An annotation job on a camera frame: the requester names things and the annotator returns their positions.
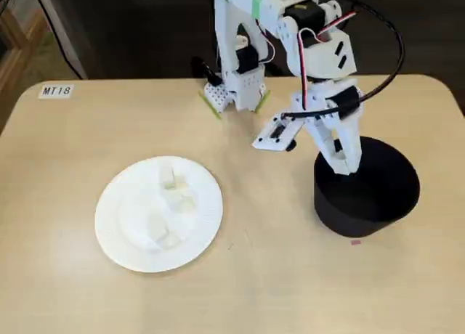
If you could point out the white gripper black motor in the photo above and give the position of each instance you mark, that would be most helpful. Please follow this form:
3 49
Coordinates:
337 128

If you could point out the white cube block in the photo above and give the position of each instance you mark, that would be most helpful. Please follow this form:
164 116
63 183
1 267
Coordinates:
183 203
169 178
163 235

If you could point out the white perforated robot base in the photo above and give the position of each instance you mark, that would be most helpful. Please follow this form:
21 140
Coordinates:
247 90

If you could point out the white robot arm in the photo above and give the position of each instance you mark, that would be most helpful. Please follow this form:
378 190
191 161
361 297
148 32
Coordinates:
232 29

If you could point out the black pot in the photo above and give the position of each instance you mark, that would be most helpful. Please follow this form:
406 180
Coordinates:
363 210

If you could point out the white paper plate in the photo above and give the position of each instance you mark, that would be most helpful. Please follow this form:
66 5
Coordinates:
145 250

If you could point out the green tape strip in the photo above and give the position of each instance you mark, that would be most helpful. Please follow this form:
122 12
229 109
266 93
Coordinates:
210 105
262 102

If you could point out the small red tape piece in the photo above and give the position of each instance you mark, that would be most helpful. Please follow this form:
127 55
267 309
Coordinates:
356 243

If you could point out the black table clamp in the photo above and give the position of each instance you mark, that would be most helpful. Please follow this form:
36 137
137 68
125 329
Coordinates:
203 67

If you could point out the white MT18 label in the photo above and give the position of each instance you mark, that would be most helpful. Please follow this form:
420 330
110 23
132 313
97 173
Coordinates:
56 91

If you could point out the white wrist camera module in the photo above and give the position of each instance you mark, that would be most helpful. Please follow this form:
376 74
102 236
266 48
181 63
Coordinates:
276 134

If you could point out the grey white post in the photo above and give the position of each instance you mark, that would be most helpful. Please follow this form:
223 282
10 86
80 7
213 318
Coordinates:
61 22

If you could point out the wooden shelf frame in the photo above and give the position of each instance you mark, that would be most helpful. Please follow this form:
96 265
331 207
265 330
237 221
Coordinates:
22 58

